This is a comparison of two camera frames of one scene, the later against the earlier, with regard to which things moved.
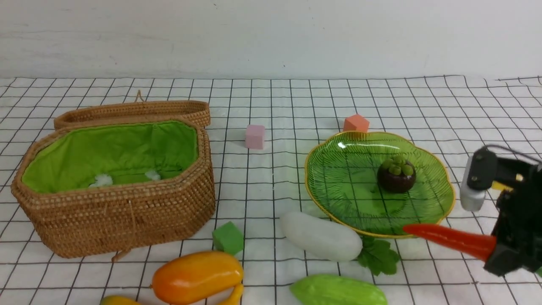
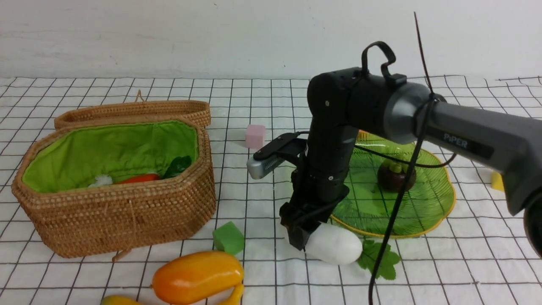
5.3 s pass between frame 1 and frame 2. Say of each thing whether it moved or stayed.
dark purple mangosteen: stayed
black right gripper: moved
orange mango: stayed
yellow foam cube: stayed
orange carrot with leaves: moved
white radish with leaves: stayed
